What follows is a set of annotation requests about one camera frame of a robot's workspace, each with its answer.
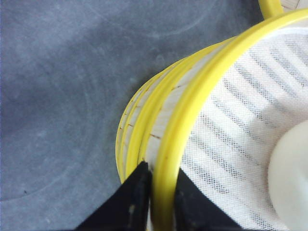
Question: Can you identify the wooden steamer drawer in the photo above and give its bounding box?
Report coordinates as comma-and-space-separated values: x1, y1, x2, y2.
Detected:
151, 9, 308, 230
115, 81, 155, 183
116, 39, 231, 181

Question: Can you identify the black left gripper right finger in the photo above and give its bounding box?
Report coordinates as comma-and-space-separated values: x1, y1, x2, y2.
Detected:
174, 169, 241, 231

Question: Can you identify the woven bamboo steamer lid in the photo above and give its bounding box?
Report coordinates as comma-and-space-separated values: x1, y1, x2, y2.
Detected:
258, 0, 307, 19

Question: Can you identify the white steamer liner cloth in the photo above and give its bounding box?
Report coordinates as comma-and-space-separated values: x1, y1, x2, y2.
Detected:
181, 26, 308, 231

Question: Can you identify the white steamed bun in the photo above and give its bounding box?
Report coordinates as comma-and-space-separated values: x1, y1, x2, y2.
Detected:
268, 121, 308, 231

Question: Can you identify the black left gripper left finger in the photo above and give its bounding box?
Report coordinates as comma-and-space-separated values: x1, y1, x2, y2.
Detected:
76, 161, 152, 231

